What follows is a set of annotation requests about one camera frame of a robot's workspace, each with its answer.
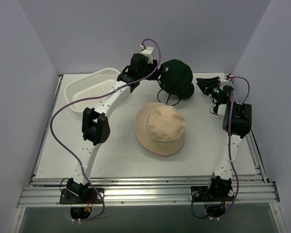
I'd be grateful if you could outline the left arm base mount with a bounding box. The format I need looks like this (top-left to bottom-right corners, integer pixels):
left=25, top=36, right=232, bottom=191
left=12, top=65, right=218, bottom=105
left=59, top=178, right=105, bottom=223

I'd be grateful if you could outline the black wire hat stand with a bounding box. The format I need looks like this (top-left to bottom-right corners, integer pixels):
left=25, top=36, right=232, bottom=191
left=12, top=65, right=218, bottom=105
left=156, top=89, right=182, bottom=106

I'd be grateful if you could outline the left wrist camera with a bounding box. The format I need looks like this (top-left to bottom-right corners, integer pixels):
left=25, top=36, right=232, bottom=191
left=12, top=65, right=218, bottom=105
left=140, top=44, right=156, bottom=64

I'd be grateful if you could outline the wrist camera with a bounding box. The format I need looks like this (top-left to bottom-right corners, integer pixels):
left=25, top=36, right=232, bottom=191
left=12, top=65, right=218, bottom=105
left=221, top=73, right=234, bottom=86
left=140, top=44, right=156, bottom=64

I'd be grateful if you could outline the pink bucket hat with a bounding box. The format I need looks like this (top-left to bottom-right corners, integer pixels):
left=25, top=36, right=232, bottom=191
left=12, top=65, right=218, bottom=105
left=145, top=149, right=175, bottom=157

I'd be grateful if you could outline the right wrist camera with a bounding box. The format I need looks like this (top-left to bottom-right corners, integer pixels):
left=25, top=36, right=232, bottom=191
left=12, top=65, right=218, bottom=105
left=221, top=73, right=234, bottom=86

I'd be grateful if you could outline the white perforated plastic basket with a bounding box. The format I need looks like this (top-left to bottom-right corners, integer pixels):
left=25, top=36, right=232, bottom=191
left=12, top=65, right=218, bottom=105
left=64, top=68, right=130, bottom=117

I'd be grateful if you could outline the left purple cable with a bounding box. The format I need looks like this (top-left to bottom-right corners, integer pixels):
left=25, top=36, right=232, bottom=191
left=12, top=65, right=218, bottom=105
left=49, top=38, right=162, bottom=221

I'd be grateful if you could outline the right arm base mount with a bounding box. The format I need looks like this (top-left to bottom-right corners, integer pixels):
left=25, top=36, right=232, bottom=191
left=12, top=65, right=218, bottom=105
left=190, top=174, right=240, bottom=221

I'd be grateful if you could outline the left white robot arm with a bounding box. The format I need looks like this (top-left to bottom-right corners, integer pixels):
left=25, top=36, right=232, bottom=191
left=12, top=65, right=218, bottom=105
left=60, top=52, right=160, bottom=204

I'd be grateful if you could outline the black baseball cap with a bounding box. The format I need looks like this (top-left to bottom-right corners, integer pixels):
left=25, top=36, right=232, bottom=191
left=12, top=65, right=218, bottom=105
left=177, top=83, right=194, bottom=100

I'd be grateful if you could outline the dark green baseball cap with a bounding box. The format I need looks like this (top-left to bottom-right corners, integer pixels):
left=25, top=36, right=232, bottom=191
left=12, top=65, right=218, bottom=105
left=158, top=59, right=193, bottom=95

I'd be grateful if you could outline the aluminium front rail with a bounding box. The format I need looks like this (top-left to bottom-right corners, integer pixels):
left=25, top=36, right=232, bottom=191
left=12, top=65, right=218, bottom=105
left=17, top=175, right=279, bottom=207

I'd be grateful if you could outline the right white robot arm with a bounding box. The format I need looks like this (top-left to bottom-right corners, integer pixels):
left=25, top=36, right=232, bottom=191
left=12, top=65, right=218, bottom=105
left=196, top=77, right=252, bottom=200

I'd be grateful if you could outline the beige bucket hat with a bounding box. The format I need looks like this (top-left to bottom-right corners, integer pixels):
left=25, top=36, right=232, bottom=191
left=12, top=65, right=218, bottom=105
left=134, top=102, right=186, bottom=154

